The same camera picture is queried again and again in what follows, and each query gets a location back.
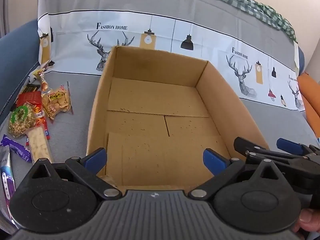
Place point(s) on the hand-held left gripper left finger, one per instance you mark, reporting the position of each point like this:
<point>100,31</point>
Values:
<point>96,158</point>

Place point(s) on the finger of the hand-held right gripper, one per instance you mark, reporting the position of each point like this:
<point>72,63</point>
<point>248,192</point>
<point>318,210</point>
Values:
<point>290,145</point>
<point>252,146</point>

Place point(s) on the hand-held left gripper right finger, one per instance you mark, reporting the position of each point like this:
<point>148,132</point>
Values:
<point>213,160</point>

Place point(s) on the brown cardboard box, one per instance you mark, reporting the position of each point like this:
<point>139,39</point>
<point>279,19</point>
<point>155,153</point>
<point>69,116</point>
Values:
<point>160,120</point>

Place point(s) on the purple snack packet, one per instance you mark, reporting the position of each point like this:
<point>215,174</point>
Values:
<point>15,146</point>

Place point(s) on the black snack packet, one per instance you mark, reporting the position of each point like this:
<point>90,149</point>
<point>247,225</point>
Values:
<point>30,89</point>

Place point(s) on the person's right hand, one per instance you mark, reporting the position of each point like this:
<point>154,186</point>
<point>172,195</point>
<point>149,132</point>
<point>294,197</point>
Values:
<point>307,221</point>

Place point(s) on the orange cushion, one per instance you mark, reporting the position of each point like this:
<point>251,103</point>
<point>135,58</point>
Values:
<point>310,92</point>

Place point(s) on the long clear cracker packet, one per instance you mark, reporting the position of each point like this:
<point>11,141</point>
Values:
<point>37,142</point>

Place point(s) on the clear biscuit packet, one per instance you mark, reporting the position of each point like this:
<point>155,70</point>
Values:
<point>56,101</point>

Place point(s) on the red orange snack packet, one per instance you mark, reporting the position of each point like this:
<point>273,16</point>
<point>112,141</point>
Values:
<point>38,110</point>

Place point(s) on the green label snack packet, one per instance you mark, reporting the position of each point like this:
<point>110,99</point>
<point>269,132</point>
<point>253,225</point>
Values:
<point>21,120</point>

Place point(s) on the silver blue snack packet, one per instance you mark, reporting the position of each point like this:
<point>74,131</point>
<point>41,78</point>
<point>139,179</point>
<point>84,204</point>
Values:
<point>6,175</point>

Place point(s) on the white snack packet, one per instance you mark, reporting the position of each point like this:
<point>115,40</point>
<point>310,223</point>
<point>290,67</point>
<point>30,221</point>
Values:
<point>33,78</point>

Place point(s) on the green checkered cloth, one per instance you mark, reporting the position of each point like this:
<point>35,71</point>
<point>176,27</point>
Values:
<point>250,5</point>

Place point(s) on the grey curtain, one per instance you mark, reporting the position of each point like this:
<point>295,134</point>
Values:
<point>4,5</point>

